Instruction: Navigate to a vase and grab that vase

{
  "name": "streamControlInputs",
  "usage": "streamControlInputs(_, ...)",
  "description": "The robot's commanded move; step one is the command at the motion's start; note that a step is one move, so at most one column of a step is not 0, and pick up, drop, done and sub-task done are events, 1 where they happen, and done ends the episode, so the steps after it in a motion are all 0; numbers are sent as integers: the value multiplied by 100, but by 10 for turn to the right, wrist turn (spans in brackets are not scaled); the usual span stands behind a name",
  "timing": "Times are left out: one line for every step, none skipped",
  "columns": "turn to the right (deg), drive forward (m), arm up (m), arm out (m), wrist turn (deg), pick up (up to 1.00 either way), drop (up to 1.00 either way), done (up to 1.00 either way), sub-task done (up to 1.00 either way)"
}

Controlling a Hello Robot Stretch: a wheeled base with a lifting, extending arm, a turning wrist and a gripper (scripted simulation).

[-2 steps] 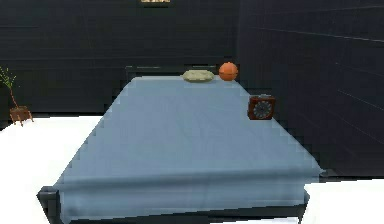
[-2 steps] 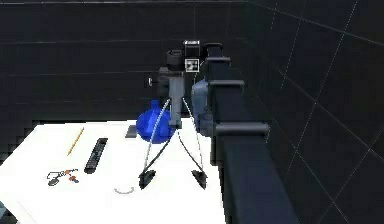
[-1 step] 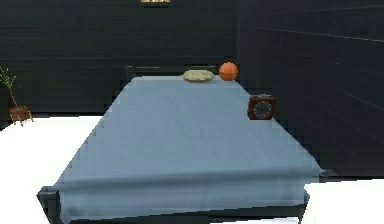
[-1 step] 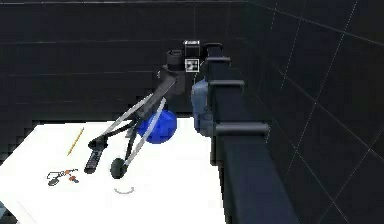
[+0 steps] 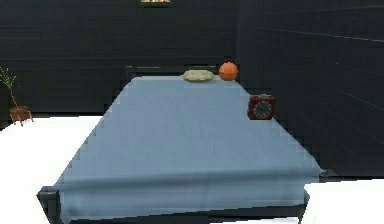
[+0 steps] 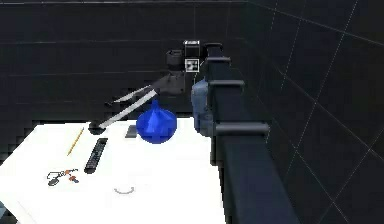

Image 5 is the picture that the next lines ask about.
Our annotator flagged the pale green pillow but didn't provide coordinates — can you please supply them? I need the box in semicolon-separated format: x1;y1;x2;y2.
182;69;215;83

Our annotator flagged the orange ball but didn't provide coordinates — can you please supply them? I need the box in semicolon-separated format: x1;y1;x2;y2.
218;61;239;82

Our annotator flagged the red-brown alarm clock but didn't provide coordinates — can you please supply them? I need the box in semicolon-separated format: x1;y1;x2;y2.
247;94;277;121

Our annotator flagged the house plant in brown pot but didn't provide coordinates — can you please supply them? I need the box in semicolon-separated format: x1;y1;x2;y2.
0;65;35;127

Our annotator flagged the blue bed with dark frame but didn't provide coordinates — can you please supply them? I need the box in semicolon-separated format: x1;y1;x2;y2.
36;65;338;224

